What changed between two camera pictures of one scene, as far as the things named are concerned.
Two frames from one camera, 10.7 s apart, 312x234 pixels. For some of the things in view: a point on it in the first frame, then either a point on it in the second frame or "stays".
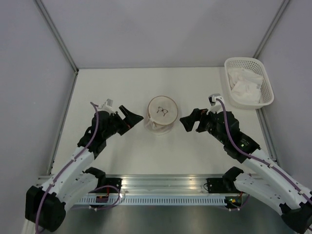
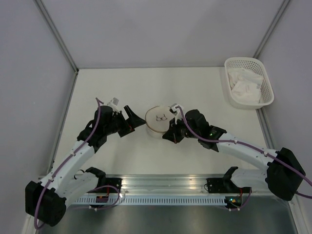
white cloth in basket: (245, 85) stays
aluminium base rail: (166, 185) stays
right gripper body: (206, 122) to (179, 130)
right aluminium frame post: (268, 31) stays
